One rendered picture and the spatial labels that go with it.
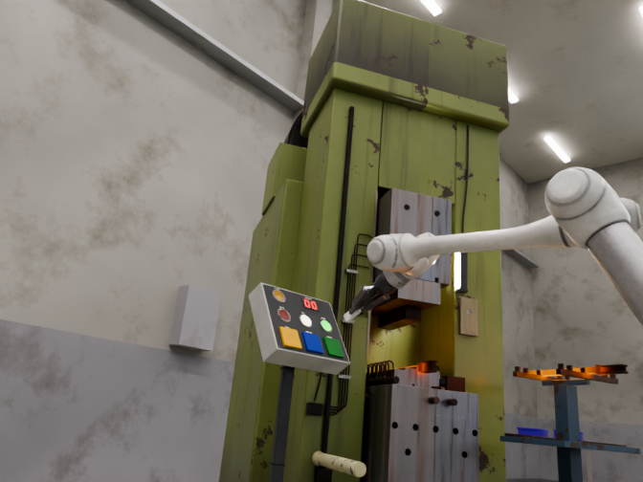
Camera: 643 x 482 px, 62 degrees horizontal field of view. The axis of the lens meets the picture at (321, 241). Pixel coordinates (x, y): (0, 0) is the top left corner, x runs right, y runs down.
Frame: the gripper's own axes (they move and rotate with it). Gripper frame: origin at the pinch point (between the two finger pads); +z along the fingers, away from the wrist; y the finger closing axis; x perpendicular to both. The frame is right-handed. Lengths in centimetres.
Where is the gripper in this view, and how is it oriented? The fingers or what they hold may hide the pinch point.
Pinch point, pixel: (352, 313)
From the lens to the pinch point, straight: 193.1
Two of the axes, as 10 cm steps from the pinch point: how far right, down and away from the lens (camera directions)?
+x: -2.6, -7.2, 6.4
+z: -6.3, 6.3, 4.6
